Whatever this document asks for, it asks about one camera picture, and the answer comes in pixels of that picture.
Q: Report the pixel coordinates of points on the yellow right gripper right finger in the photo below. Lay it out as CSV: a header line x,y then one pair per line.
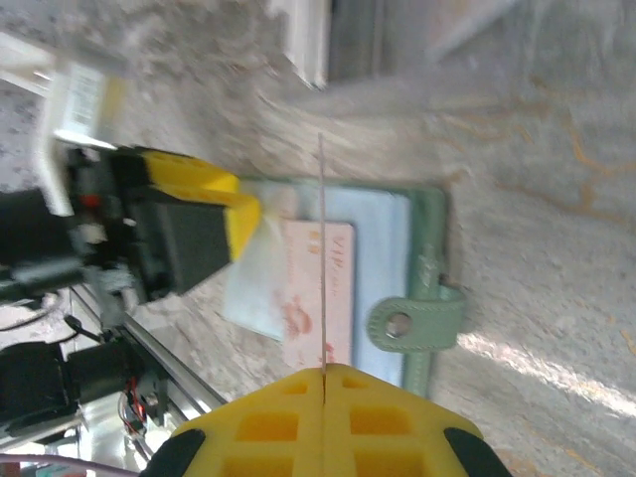
x,y
387,427

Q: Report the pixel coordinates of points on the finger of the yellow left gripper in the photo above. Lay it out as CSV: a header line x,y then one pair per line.
x,y
243,223
189,171

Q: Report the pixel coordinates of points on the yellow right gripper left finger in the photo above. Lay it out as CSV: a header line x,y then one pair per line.
x,y
263,427

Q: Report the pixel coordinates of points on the white card with red print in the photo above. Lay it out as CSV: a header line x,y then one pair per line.
x,y
343,298

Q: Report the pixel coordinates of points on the aluminium mounting rail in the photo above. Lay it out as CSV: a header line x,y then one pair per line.
x,y
164,358

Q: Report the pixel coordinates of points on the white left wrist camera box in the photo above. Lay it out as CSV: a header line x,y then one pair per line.
x,y
74,99

